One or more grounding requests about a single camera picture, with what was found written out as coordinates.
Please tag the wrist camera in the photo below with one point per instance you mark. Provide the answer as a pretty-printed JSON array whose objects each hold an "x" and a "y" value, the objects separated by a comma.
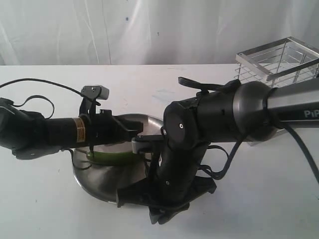
[
  {"x": 147, "y": 144},
  {"x": 96, "y": 92}
]

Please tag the white backdrop curtain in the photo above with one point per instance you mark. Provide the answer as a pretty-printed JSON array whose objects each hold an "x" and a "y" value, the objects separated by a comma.
[{"x": 132, "y": 32}]

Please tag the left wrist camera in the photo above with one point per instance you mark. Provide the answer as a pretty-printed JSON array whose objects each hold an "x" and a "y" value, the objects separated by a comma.
[{"x": 96, "y": 92}]

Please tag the round steel plate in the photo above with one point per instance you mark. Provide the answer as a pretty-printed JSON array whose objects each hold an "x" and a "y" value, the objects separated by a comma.
[{"x": 102, "y": 181}]

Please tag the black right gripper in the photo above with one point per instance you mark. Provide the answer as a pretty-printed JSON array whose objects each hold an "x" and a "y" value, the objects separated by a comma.
[{"x": 163, "y": 205}]

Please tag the chrome wire utensil holder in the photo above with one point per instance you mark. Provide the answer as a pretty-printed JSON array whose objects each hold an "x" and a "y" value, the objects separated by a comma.
[{"x": 279, "y": 84}]

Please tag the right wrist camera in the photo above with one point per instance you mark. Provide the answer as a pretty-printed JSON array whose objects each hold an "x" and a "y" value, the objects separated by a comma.
[{"x": 147, "y": 144}]

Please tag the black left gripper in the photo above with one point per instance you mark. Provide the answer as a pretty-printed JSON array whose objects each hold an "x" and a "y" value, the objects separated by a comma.
[{"x": 105, "y": 128}]

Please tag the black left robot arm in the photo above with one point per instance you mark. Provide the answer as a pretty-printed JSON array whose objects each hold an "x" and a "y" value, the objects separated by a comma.
[{"x": 29, "y": 135}]

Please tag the green cucumber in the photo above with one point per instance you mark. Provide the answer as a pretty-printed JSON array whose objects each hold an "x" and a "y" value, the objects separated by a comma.
[{"x": 113, "y": 159}]

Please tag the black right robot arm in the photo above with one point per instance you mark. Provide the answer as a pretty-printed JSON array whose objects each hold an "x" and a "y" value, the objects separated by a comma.
[{"x": 201, "y": 135}]

